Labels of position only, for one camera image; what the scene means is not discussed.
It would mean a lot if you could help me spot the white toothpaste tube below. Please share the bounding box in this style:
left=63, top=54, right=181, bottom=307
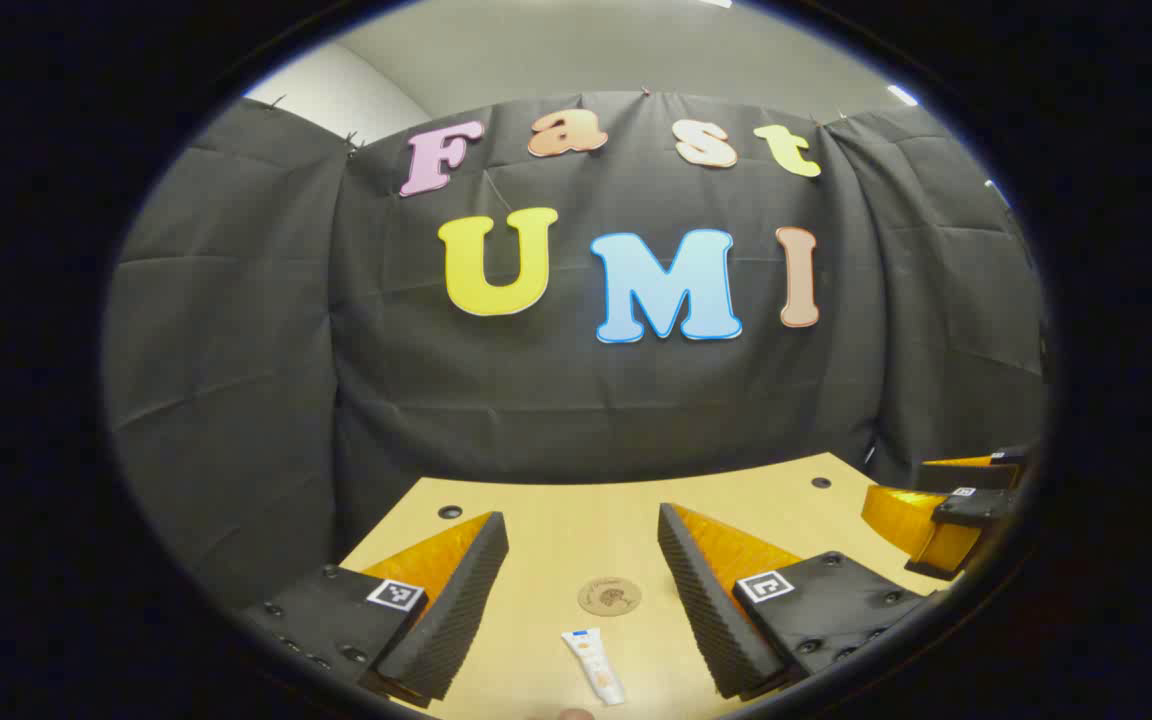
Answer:
left=561, top=628, right=627, bottom=707

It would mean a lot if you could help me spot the wooden desktop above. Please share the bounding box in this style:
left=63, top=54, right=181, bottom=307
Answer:
left=336, top=452, right=952, bottom=720

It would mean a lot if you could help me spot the black backdrop cloth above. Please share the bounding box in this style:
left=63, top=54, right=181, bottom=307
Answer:
left=101, top=92, right=1049, bottom=611

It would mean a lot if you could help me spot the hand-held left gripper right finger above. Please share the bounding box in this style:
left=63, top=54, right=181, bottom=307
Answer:
left=656, top=502, right=939, bottom=703

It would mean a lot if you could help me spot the round cork coaster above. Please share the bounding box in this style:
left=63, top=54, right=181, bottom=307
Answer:
left=577, top=577, right=643, bottom=617

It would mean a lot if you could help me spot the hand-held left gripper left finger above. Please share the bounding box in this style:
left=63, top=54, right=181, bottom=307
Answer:
left=234, top=510, right=511, bottom=711

